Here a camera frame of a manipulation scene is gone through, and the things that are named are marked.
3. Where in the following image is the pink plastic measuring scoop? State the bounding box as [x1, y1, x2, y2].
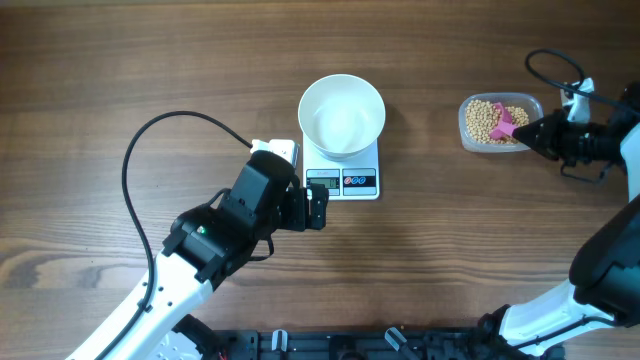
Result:
[489, 102, 517, 140]

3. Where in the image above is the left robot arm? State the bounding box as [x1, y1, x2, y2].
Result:
[71, 151, 329, 359]

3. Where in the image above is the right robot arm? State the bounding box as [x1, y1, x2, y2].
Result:
[476, 82, 639, 359]

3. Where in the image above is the white digital kitchen scale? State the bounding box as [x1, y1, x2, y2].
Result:
[303, 136, 381, 201]

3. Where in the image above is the white bowl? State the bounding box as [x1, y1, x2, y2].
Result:
[297, 74, 386, 159]

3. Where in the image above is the soybeans pile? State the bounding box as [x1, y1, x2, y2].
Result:
[465, 100, 529, 144]

